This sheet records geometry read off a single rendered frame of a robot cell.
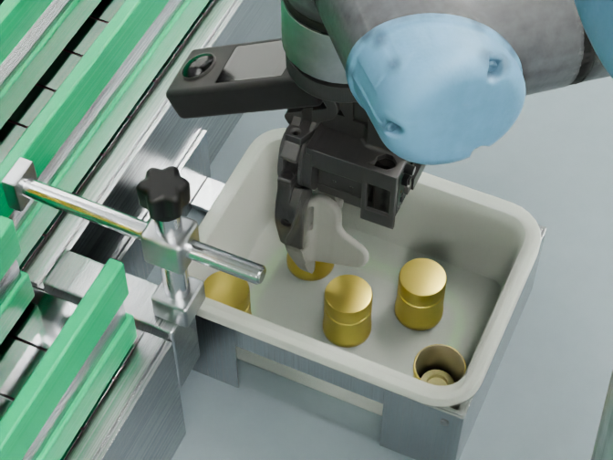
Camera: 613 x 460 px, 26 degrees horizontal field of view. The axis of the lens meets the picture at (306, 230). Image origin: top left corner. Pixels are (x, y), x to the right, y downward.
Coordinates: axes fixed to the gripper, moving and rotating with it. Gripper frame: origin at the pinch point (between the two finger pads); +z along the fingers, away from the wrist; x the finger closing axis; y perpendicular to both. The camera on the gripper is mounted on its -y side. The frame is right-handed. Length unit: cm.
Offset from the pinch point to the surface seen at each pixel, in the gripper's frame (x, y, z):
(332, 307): -5.0, 3.7, 0.3
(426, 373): -6.0, 11.3, 2.7
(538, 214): 13.5, 13.7, 6.6
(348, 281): -2.6, 4.0, 0.3
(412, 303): -1.8, 8.5, 1.4
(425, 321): -1.5, 9.5, 3.6
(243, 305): -7.2, -2.1, 0.6
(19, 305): -17.8, -12.1, -7.9
